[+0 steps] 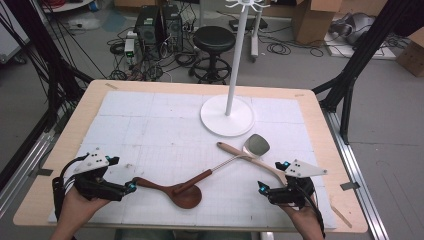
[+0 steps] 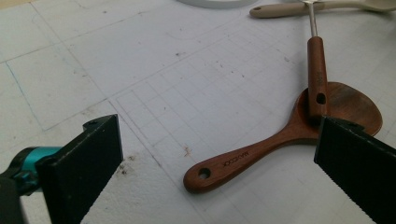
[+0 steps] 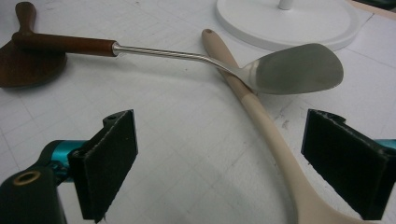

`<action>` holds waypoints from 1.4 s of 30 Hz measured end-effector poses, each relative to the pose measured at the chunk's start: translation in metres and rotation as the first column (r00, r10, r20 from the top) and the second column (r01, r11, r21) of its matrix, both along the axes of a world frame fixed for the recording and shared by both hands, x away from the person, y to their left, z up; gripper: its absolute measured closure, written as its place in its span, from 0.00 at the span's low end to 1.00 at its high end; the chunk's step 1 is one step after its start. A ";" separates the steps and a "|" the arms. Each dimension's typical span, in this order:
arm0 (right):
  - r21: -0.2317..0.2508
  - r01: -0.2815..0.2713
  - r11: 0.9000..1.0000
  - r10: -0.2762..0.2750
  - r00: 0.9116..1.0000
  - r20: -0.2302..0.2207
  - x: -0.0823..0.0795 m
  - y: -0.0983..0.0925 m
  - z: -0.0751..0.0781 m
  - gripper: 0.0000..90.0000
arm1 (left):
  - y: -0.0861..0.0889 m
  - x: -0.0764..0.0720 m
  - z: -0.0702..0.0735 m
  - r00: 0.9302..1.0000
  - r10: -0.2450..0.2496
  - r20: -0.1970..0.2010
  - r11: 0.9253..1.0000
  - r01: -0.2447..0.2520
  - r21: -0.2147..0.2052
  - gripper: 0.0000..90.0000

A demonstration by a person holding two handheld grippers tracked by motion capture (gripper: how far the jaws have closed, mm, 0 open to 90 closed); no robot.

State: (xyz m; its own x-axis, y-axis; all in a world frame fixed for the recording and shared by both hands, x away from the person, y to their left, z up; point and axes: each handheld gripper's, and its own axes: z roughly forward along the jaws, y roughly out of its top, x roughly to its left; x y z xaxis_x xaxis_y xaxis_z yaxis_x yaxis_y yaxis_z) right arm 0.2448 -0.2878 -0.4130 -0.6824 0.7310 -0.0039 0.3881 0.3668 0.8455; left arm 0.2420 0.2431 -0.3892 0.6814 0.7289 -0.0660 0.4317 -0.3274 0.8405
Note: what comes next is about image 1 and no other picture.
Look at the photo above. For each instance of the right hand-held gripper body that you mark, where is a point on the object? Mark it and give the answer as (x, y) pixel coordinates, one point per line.
(290, 195)

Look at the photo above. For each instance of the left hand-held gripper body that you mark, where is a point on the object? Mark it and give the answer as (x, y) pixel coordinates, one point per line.
(96, 186)

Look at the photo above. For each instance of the light wooden spatula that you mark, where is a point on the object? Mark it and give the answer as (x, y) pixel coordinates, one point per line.
(233, 151)

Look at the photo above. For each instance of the dark wooden spoon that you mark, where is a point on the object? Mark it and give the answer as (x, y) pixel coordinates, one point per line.
(190, 200)

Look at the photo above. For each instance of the white hook rack stand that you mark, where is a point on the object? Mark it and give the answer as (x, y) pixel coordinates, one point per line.
(220, 116)

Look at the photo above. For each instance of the person's right hand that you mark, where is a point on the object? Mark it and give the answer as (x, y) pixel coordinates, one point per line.
(305, 218)

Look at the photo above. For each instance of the person's left hand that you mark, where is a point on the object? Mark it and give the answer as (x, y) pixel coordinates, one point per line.
(78, 208)

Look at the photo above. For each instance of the white foam mat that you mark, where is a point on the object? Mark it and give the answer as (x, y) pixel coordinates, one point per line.
(160, 133)

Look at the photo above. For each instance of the thin wooden stick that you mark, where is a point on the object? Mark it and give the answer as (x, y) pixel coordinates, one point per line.
(341, 216)

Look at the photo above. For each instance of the grey tape strip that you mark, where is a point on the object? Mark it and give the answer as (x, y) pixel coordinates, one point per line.
(350, 186)
(41, 172)

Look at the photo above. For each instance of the white power unit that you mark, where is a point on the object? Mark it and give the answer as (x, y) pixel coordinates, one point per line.
(130, 46)

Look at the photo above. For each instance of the white board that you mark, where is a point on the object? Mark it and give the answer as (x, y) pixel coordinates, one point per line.
(346, 51)

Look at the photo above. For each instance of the white stand leg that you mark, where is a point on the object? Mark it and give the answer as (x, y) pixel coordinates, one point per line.
(255, 36)

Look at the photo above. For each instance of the black computer tower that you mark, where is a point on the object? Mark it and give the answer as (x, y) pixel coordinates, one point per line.
(148, 28)
(172, 26)

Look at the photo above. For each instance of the black round stool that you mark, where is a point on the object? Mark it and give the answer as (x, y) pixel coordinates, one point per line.
(213, 38)

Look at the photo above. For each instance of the cardboard box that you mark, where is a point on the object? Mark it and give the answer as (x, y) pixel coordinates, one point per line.
(313, 23)
(411, 55)

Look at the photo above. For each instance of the grey bundle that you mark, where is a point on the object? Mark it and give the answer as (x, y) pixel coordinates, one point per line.
(353, 26)

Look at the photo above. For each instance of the round white table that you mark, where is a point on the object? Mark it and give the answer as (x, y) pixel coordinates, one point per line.
(71, 6)

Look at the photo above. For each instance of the aluminium rail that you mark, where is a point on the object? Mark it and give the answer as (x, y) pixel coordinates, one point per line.
(356, 166)
(23, 170)

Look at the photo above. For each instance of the black metal frame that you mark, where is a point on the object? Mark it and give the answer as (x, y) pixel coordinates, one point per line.
(360, 56)
(50, 66)

